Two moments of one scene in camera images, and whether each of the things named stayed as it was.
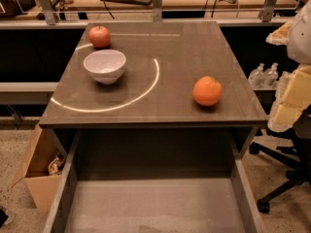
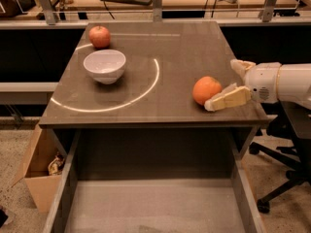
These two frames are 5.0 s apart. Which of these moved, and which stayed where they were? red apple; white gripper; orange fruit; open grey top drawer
Moved: white gripper
Stayed: orange fruit; open grey top drawer; red apple
